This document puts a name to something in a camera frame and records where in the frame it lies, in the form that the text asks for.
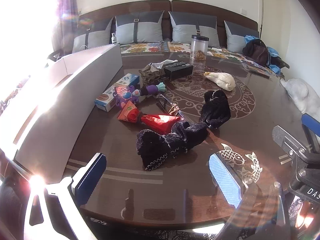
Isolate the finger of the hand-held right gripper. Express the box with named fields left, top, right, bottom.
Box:
left=301, top=113, right=320, bottom=153
left=272, top=125, right=314, bottom=160

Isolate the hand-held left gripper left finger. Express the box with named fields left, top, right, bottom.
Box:
left=24, top=152, right=107, bottom=240

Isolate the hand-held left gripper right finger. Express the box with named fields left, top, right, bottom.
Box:
left=209, top=152, right=293, bottom=240

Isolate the black velvet cloth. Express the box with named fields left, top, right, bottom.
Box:
left=136, top=90, right=232, bottom=172

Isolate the red snack packet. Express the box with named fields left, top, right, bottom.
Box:
left=117, top=102, right=182, bottom=135

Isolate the large white cardboard box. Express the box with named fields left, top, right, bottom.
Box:
left=0, top=44, right=122, bottom=178

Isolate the white knitted pouch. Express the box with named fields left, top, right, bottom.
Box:
left=203, top=72, right=236, bottom=91

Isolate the blue white toothpaste box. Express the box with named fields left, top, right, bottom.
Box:
left=94, top=73, right=140, bottom=112

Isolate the purple toy wand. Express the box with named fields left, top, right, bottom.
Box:
left=112, top=82, right=167, bottom=109

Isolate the grey rhinestone hair clip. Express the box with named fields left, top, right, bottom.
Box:
left=139, top=62, right=167, bottom=84

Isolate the brown patterned glass desktop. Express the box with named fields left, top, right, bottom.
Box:
left=62, top=50, right=320, bottom=230

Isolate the white fluffy cushion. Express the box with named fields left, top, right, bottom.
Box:
left=279, top=78, right=320, bottom=120

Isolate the black cloth item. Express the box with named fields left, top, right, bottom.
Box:
left=271, top=55, right=290, bottom=69

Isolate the dark brown bag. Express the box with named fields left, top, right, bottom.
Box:
left=242, top=39, right=269, bottom=67

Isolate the dark bag with blue cloth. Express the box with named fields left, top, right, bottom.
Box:
left=244, top=34, right=284, bottom=74

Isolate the grey two-tone pillow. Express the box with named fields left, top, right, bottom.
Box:
left=72, top=17, right=113, bottom=54
left=115, top=10, right=165, bottom=45
left=224, top=20, right=260, bottom=55
left=168, top=11, right=220, bottom=48

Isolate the black cardboard box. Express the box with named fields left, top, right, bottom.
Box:
left=163, top=62, right=194, bottom=81

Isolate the thin grey pole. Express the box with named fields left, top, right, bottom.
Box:
left=259, top=0, right=264, bottom=38

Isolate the clear jar with black lid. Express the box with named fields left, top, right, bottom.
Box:
left=190, top=34, right=209, bottom=61

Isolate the floral printed blanket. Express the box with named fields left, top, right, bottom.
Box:
left=120, top=40, right=284, bottom=78

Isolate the purple curtain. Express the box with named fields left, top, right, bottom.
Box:
left=50, top=0, right=77, bottom=55

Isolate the dark brown sofa backrest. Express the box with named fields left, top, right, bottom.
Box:
left=77, top=0, right=258, bottom=45

